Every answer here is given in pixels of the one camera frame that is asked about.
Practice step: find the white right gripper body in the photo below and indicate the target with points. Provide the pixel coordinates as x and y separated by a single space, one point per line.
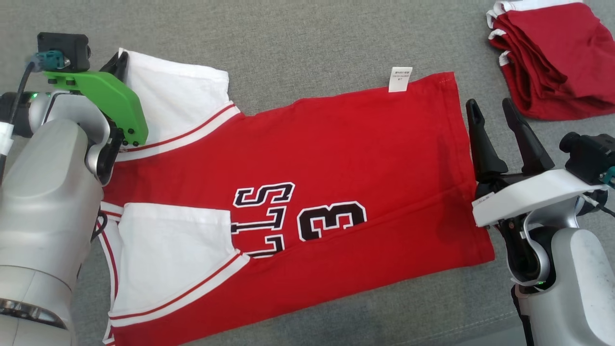
528 194

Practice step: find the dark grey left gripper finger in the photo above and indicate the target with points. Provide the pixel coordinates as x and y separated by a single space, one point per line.
117 66

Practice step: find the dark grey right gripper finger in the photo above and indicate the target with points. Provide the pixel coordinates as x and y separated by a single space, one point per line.
485 154
531 149

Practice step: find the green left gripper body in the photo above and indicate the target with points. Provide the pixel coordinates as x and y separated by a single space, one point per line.
110 101

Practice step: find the red shorts with white stripe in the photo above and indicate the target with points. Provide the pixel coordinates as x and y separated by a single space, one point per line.
562 62

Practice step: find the red basketball jersey white sleeves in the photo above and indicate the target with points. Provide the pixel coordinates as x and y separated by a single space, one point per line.
365 163

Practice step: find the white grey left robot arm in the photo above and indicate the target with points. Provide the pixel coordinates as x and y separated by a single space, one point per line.
43 206

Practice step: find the grey fabric sofa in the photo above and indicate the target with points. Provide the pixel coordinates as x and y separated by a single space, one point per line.
298 43

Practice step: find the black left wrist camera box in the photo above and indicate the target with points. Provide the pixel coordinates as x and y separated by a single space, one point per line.
65 50

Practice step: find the teal left camera connector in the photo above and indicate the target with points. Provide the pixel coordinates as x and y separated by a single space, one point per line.
48 60

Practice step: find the teal camera connector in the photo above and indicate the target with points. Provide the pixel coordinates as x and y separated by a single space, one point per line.
611 177
48 60

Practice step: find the teal right camera connector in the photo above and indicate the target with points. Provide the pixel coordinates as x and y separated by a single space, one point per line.
611 177

